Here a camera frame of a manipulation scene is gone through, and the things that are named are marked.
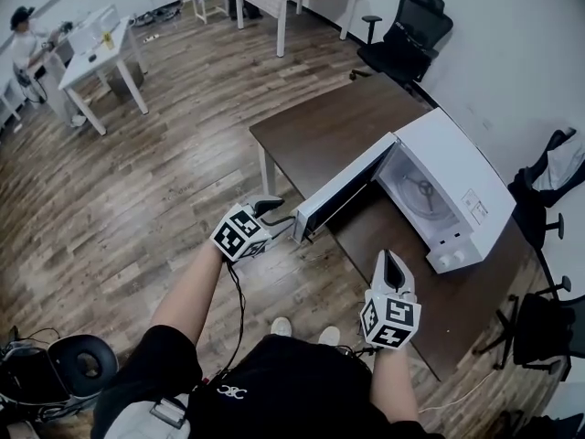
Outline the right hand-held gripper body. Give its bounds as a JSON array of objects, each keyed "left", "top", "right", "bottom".
[{"left": 359, "top": 249, "right": 423, "bottom": 351}]

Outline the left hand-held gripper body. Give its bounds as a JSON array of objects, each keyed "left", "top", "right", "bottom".
[{"left": 209, "top": 197, "right": 294, "bottom": 262}]

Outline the white microwave door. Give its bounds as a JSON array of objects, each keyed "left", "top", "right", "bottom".
[{"left": 292, "top": 131, "right": 398, "bottom": 245}]

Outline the person's left forearm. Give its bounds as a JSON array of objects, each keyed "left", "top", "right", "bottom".
[{"left": 149, "top": 239, "right": 230, "bottom": 343}]

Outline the person's right forearm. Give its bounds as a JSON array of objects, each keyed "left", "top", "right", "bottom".
[{"left": 367, "top": 345, "right": 420, "bottom": 425}]

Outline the white microwave oven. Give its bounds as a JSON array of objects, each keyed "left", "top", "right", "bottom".
[{"left": 371, "top": 107, "right": 518, "bottom": 275}]

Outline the person's right white shoe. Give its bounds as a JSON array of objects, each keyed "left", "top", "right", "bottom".
[{"left": 317, "top": 326, "right": 342, "bottom": 348}]

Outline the dark brown table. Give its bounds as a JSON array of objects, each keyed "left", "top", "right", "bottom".
[{"left": 248, "top": 72, "right": 546, "bottom": 382}]

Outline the person's black shirt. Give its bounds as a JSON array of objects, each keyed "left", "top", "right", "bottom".
[{"left": 90, "top": 325, "right": 445, "bottom": 439}]

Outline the black office chair with garment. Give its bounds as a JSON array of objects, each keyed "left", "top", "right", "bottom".
[{"left": 505, "top": 127, "right": 585, "bottom": 252}]

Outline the grey waste bin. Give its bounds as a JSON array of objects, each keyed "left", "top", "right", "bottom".
[{"left": 106, "top": 61, "right": 145, "bottom": 101}]

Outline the grey chest harness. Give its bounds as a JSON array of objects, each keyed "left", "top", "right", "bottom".
[{"left": 101, "top": 393, "right": 191, "bottom": 439}]

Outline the black round cushion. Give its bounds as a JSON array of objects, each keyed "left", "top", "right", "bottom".
[{"left": 47, "top": 333, "right": 120, "bottom": 400}]

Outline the black mesh office chair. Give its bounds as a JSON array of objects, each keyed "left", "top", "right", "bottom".
[{"left": 348, "top": 0, "right": 455, "bottom": 94}]

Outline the white square table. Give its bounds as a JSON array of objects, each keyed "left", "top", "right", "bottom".
[{"left": 58, "top": 16, "right": 151, "bottom": 137}]

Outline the grey garment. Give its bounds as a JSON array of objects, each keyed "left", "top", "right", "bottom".
[{"left": 531, "top": 128, "right": 585, "bottom": 195}]

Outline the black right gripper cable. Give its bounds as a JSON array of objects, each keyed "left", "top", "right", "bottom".
[{"left": 336, "top": 344, "right": 381, "bottom": 361}]

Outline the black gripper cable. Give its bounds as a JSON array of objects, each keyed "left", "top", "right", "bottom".
[
  {"left": 199, "top": 260, "right": 249, "bottom": 384},
  {"left": 336, "top": 344, "right": 381, "bottom": 361}
]

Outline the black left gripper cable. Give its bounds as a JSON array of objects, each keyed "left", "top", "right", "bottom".
[{"left": 199, "top": 260, "right": 249, "bottom": 384}]

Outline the long white floor cable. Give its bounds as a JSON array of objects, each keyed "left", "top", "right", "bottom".
[{"left": 417, "top": 369, "right": 494, "bottom": 416}]

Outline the heap of cables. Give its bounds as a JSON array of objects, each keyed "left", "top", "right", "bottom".
[{"left": 131, "top": 6, "right": 183, "bottom": 27}]

